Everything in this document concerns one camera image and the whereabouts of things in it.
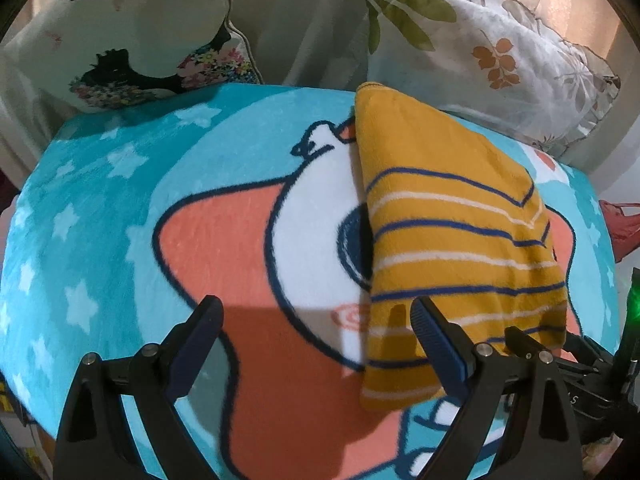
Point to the white leaf print pillow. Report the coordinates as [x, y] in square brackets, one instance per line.
[490, 60]

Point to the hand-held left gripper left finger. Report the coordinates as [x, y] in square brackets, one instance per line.
[186, 360]

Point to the red object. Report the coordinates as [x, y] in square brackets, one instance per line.
[622, 230]

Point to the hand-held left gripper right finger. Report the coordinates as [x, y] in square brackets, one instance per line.
[442, 347]

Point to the teal cartoon printed blanket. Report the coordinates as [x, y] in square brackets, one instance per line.
[200, 210]

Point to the mustard striped small sweater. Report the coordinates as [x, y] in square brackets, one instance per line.
[450, 240]

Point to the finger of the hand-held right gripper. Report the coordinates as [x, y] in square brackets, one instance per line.
[585, 355]

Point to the white figure print pillow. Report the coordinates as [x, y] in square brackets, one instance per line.
[135, 35]

